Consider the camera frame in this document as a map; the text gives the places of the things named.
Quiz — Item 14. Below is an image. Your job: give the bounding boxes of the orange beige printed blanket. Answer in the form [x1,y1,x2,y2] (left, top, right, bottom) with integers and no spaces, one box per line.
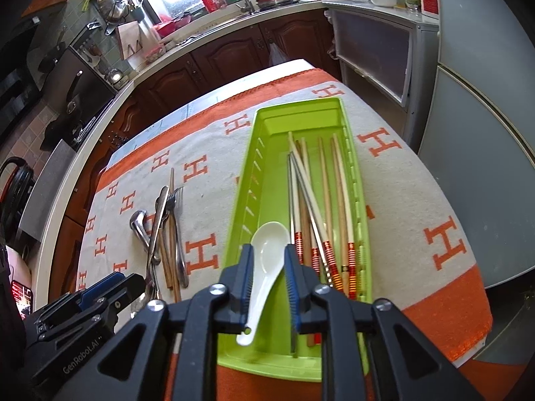
[77,68,494,401]

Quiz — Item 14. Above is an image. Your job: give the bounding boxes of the hanging white plastic bag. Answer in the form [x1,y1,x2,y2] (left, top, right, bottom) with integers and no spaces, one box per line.
[267,42,290,68]

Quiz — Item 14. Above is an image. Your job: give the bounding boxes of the hammered handle steel spoon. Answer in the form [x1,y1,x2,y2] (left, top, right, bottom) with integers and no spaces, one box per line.
[129,185,171,319]

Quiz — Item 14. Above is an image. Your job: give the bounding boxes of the smartphone with lit screen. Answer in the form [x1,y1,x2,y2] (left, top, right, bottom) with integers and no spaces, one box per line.
[12,280,34,315]

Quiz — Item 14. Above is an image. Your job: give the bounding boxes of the grey refrigerator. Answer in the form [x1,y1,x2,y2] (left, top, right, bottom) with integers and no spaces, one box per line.
[418,0,535,301]

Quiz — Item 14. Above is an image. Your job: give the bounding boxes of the white kitchen countertop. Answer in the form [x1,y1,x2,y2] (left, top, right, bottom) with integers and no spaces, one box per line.
[31,0,439,301]

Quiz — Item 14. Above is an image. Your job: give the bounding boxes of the green plastic utensil tray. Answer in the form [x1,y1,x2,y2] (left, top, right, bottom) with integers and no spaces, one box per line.
[217,97,372,383]

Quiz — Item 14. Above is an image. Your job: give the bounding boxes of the white ceramic soup spoon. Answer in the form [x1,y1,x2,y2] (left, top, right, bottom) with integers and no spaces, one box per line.
[236,221,291,347]

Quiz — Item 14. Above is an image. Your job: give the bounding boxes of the black wok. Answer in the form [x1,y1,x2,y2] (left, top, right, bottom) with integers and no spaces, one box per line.
[42,104,84,151]

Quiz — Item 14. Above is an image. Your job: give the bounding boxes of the polished steel soup spoon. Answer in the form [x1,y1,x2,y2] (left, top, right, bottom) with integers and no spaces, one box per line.
[129,210,162,266]

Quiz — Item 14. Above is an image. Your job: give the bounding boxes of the pink bowl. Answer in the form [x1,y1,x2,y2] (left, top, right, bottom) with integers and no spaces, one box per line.
[154,12,193,38]

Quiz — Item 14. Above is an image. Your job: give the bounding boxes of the wooden cutting board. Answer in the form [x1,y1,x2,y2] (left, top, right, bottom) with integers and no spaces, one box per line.
[115,20,162,61]

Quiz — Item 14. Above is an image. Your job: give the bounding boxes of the black round electric cooker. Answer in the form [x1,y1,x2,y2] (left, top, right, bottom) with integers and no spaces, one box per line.
[0,156,36,235]

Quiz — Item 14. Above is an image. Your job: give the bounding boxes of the pink rice cooker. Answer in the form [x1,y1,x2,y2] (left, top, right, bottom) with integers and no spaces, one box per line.
[5,244,33,285]

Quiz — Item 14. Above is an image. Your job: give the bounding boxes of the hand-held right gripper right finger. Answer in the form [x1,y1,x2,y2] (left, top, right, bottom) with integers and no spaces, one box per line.
[285,246,481,401]

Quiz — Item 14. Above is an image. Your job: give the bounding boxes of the brown wooden kitchen cabinets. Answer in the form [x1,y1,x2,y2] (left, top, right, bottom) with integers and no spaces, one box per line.
[46,8,341,301]

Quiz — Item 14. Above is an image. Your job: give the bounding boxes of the stainless steel fork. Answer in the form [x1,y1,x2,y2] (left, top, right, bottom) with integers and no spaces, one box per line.
[167,186,190,289]

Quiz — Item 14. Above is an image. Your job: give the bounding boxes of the black hanging frying pan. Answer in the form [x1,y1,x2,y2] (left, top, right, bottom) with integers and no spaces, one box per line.
[37,29,70,74]

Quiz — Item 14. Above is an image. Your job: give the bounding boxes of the stainless steel splash panel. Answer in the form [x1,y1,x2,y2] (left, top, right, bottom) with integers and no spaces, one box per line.
[17,140,78,243]

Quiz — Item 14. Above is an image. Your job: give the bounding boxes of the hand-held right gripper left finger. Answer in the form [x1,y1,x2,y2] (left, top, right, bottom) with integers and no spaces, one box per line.
[54,244,254,401]

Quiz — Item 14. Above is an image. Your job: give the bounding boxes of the steel pot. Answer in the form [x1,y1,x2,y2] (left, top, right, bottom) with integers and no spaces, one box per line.
[96,0,131,25]

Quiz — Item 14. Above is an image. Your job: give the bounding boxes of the black range hood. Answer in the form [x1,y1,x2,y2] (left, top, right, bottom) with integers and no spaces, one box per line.
[0,17,46,143]

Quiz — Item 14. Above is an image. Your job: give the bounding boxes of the small steel teapot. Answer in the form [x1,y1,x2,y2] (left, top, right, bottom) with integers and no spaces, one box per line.
[104,67,126,88]

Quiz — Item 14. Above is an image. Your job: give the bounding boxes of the light bamboo chopstick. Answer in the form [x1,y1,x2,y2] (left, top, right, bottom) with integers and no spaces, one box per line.
[302,139,322,347]
[318,136,335,245]

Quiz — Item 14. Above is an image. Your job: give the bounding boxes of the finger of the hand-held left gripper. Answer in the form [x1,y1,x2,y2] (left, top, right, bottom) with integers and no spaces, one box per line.
[35,273,126,322]
[39,274,145,345]

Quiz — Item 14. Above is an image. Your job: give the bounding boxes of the black gas stove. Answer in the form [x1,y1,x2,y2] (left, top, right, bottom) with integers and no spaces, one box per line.
[71,109,109,143]

